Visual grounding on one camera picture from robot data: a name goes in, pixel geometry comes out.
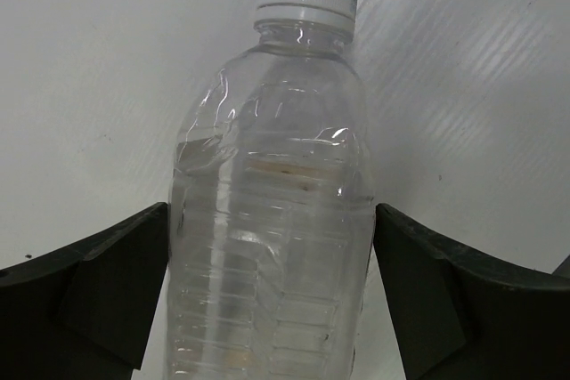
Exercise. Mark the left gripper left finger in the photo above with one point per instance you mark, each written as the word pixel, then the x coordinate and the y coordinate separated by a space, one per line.
pixel 85 311

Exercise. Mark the large clear white-cap bottle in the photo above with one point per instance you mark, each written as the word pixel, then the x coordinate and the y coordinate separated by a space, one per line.
pixel 271 208

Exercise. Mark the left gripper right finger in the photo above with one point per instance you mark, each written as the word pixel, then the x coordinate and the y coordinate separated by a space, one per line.
pixel 459 313

